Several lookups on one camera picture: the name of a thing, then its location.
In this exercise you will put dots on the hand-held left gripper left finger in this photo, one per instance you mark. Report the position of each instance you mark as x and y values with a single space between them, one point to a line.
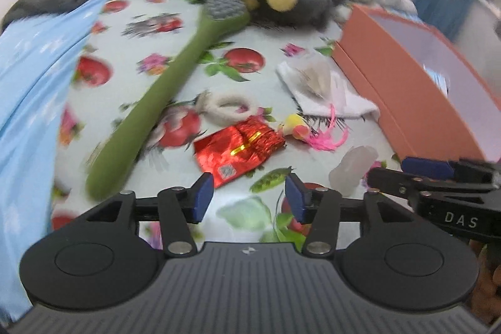
203 197

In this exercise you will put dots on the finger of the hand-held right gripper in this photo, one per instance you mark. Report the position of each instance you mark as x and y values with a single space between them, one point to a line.
426 166
391 179

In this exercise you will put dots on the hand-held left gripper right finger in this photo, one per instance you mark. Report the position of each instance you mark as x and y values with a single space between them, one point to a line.
295 197

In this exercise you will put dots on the red foil bag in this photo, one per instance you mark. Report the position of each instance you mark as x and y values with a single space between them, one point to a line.
235 150

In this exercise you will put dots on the pink feather toy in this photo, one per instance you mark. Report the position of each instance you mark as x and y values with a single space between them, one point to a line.
297 128

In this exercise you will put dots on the orange cardboard box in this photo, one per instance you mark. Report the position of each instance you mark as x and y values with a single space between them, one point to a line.
391 103

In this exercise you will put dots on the blue face mask pack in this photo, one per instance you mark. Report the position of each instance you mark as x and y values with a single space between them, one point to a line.
435 76

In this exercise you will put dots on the white cloth pouch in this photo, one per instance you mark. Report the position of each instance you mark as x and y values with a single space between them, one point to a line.
344 99

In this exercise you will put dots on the translucent squishy toy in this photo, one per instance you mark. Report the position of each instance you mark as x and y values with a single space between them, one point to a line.
348 171

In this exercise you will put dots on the white fluffy scrunchie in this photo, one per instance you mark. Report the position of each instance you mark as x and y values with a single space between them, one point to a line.
207 107

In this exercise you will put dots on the green massage brush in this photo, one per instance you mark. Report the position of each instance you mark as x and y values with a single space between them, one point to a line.
156 91

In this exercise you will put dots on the fruit print tablecloth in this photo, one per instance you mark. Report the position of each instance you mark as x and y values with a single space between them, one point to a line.
129 44

